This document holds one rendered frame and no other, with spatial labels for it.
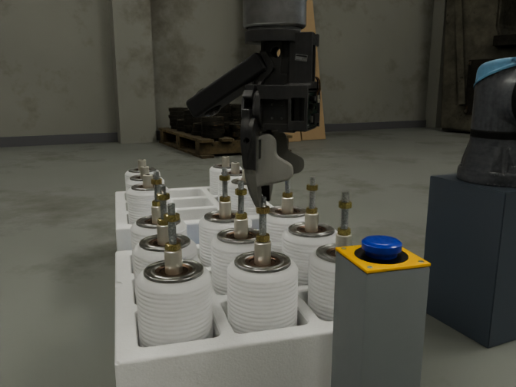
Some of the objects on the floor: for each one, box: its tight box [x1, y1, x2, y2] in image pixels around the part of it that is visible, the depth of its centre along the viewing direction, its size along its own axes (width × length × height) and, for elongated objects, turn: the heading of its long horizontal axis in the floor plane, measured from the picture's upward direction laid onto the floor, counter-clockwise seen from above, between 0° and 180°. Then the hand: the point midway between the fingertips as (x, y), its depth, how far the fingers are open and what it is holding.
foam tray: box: [114, 244, 333, 387], centre depth 80 cm, size 39×39×18 cm
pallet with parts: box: [158, 103, 293, 159], centre depth 378 cm, size 73×106×38 cm
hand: (257, 193), depth 63 cm, fingers open, 3 cm apart
